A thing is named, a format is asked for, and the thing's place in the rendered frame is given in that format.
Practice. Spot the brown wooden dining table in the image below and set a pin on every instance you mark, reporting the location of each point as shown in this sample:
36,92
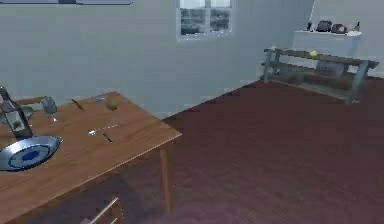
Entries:
83,160

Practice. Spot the clear drinking glass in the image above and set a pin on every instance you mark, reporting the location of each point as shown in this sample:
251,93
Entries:
49,106

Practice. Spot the white kitchen counter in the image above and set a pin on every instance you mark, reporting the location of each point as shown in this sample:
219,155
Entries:
328,45

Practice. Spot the green round fruit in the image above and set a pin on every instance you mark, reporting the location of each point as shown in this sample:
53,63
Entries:
112,105

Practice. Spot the black pen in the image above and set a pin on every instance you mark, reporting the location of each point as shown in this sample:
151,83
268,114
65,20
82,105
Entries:
107,137

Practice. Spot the small blue flat object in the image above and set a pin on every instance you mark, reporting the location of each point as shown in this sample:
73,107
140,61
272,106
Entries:
99,99

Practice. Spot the white framed window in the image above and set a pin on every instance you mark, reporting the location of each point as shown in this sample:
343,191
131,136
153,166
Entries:
205,18

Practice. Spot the dark pencil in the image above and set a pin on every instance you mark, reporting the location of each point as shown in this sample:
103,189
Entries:
78,104

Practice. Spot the grey and brown shelf table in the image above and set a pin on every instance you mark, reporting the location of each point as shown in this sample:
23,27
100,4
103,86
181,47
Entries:
320,71

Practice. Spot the yellow green fruit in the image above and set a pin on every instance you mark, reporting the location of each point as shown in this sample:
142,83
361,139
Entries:
313,53

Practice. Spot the small black bottle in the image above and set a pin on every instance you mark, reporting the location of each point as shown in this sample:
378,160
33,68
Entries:
309,26

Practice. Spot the dark brown appliance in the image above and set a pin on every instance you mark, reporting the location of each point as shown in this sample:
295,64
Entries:
339,29

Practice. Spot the blue and white plate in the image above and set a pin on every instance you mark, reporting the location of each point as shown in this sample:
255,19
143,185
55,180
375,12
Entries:
28,154

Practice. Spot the white dish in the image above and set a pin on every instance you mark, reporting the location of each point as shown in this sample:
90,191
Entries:
353,33

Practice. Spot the dark green bottle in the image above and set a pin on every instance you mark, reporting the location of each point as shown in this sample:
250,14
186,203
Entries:
357,26

